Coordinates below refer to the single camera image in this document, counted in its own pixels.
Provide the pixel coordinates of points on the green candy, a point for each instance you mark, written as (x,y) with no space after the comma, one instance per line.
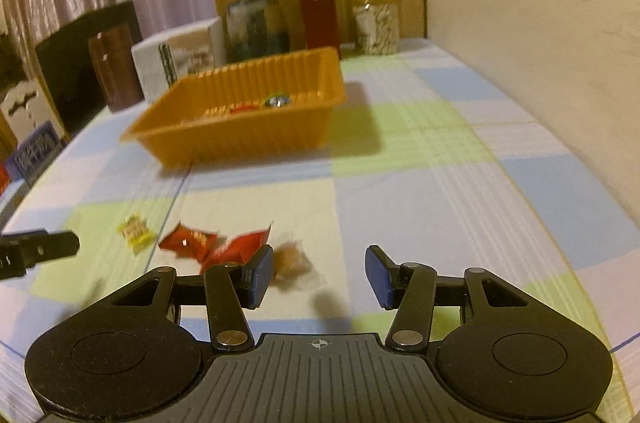
(277,100)

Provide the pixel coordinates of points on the yellow wrapped candy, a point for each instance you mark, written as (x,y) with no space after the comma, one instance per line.
(137,233)

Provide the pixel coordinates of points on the blue milk carton box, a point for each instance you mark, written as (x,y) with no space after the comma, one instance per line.
(34,154)

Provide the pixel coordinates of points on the white carved chair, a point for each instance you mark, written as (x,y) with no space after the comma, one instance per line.
(24,107)

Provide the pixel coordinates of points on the checkered tablecloth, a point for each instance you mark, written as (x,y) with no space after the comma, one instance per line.
(426,159)

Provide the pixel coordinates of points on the clear jar of nuts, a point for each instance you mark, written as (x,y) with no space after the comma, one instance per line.
(377,27)

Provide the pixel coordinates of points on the dark red open box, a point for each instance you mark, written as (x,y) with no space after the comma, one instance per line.
(320,23)

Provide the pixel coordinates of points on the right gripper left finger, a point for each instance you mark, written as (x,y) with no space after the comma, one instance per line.
(226,290)

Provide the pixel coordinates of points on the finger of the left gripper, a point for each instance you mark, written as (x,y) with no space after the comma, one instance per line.
(40,246)

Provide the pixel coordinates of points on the small tan wrapped snack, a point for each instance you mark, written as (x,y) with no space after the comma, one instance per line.
(290,265)

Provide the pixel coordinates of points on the brown metal thermos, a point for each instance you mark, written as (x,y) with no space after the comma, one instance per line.
(110,53)

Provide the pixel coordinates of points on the red paper bag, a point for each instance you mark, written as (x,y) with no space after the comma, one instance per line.
(5,179)

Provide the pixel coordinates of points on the red snack wrapper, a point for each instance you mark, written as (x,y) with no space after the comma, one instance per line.
(245,108)
(207,248)

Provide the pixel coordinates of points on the orange plastic tray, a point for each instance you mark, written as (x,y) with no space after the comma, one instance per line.
(175,131)

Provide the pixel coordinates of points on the white product box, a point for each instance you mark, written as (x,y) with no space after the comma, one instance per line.
(166,57)

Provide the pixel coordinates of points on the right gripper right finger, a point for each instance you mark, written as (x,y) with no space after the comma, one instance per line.
(413,290)

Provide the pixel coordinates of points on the dark green glass jar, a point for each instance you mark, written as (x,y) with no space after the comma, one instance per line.
(256,29)

